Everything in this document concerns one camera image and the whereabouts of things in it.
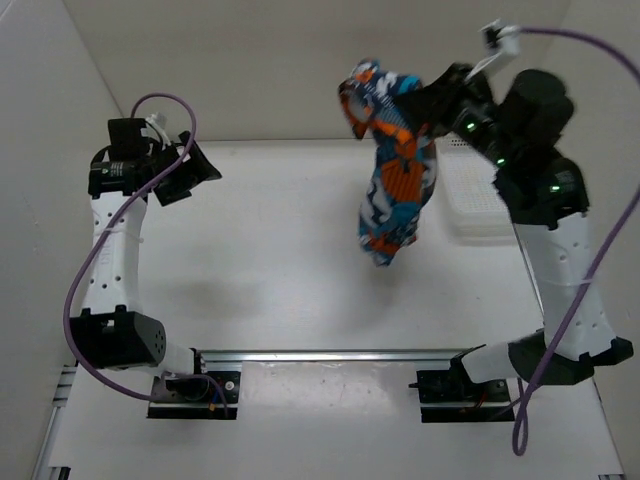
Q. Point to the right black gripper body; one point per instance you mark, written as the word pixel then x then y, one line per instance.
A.
pixel 468 116

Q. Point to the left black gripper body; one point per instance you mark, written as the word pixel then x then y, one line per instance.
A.
pixel 178 182

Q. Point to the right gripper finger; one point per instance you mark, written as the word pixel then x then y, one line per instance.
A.
pixel 430 101
pixel 428 127

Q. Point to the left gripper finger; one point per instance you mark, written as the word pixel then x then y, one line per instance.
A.
pixel 200 167
pixel 188 142

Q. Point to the colourful patterned shorts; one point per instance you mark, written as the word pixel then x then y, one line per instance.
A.
pixel 405 169

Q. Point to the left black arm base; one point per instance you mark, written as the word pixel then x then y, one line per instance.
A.
pixel 199 399

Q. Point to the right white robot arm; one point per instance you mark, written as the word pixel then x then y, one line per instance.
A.
pixel 547 202

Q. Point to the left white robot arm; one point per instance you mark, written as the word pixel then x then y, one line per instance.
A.
pixel 111 330

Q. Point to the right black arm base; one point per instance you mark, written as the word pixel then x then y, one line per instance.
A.
pixel 449 396

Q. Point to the white perforated plastic basket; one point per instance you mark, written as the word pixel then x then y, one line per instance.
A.
pixel 473 211

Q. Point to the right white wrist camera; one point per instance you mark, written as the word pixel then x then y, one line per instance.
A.
pixel 502 45

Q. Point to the aluminium front rail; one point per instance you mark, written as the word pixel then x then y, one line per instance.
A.
pixel 329 356

